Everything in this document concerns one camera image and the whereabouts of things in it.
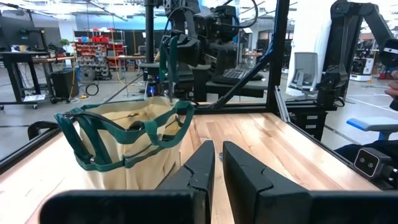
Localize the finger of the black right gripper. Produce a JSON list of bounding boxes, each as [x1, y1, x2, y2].
[[178, 35, 202, 68]]

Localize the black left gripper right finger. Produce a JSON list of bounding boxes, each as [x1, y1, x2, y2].
[[222, 141, 312, 224]]

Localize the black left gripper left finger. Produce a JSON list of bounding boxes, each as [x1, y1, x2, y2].
[[157, 139, 216, 224]]

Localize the cream gardening bag green straps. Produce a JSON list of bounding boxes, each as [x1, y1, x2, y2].
[[54, 95, 196, 191]]

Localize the black keyboard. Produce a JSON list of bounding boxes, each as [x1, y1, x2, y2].
[[211, 68, 265, 85]]

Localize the black computer desk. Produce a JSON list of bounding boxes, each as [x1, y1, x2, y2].
[[191, 79, 269, 99]]

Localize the black drawer unit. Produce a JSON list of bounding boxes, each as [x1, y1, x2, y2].
[[287, 110, 329, 141]]

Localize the grey office chair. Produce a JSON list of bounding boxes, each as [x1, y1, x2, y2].
[[286, 51, 320, 96]]

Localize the red parts bin shelf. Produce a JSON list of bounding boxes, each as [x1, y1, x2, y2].
[[73, 29, 127, 80]]

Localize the small potted plant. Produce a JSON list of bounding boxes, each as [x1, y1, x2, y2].
[[58, 38, 71, 57]]

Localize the black equipment case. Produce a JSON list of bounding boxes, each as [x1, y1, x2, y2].
[[49, 68, 78, 103]]

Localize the person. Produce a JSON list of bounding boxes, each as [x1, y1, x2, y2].
[[335, 70, 398, 162]]

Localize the blue padded chair armrest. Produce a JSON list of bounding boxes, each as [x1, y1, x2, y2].
[[346, 116, 398, 141]]

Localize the white mobile robot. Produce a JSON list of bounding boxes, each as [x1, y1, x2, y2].
[[350, 57, 375, 82]]

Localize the white paper sheet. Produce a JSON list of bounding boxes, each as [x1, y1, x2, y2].
[[23, 94, 47, 103]]

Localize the dark computer monitor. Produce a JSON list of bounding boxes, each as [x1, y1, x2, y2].
[[0, 15, 46, 52]]

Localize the black rolling work table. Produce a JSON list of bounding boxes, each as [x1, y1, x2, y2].
[[0, 51, 75, 110]]

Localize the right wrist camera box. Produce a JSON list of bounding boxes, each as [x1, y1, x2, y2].
[[193, 14, 216, 40]]

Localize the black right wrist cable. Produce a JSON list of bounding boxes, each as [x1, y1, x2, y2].
[[226, 0, 259, 29]]

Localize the black aluminium frame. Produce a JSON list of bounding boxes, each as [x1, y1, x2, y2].
[[0, 0, 382, 190]]

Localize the silver aluminium rail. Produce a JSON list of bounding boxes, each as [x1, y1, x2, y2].
[[273, 85, 292, 124]]

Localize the coiled black cable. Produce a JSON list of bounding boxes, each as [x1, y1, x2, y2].
[[85, 82, 100, 96]]

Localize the yellow extension cord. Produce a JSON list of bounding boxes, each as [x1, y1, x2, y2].
[[68, 62, 90, 100]]

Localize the black table-level camera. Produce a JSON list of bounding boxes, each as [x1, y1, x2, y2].
[[353, 147, 398, 189]]

